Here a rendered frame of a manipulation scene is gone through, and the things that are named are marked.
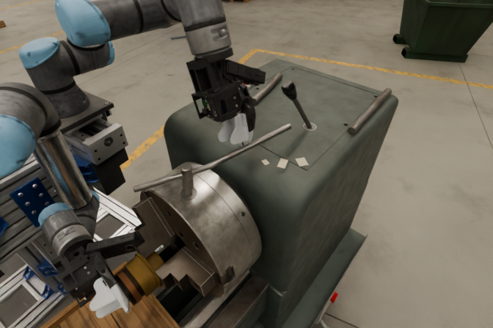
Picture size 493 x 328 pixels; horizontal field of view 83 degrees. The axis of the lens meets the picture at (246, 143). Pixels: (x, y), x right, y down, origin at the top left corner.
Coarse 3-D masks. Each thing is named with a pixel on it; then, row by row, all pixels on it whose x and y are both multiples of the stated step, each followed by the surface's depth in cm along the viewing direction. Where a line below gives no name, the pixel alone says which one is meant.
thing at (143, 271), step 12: (156, 252) 62; (132, 264) 58; (144, 264) 58; (156, 264) 60; (120, 276) 57; (132, 276) 57; (144, 276) 57; (156, 276) 58; (132, 288) 56; (144, 288) 57; (132, 300) 56
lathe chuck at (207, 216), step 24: (168, 192) 59; (168, 216) 61; (192, 216) 55; (216, 216) 57; (168, 240) 72; (192, 240) 57; (216, 240) 55; (240, 240) 59; (216, 264) 55; (240, 264) 60; (216, 288) 62
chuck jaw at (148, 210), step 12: (144, 192) 65; (144, 204) 62; (144, 216) 61; (156, 216) 63; (144, 228) 61; (156, 228) 62; (168, 228) 64; (144, 240) 61; (156, 240) 62; (144, 252) 60
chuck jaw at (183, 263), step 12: (180, 252) 62; (192, 252) 62; (168, 264) 60; (180, 264) 60; (192, 264) 59; (204, 264) 59; (168, 276) 58; (180, 276) 57; (192, 276) 57; (204, 276) 57; (216, 276) 58; (228, 276) 59; (168, 288) 59; (180, 288) 59; (204, 288) 56
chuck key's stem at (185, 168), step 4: (184, 164) 53; (188, 164) 53; (180, 168) 52; (184, 168) 52; (188, 168) 52; (184, 172) 52; (188, 172) 53; (184, 176) 53; (188, 176) 53; (192, 176) 55; (184, 180) 54; (188, 180) 54; (192, 180) 55; (184, 184) 55; (188, 184) 55; (192, 184) 56; (184, 188) 56; (188, 188) 56; (192, 188) 56; (188, 192) 57; (188, 196) 58
